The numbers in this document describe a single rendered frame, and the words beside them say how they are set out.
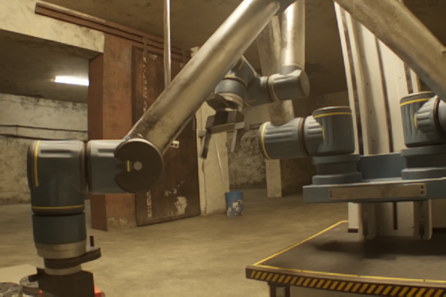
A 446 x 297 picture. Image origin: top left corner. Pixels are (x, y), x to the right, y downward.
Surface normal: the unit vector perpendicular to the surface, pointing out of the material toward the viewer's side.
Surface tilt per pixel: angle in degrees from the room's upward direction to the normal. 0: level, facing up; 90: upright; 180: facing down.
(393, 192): 90
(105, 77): 90
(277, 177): 90
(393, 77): 90
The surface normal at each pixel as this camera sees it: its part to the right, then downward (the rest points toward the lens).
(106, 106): 0.79, -0.12
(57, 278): -0.48, -0.08
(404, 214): -0.66, -0.06
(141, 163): 0.33, -0.13
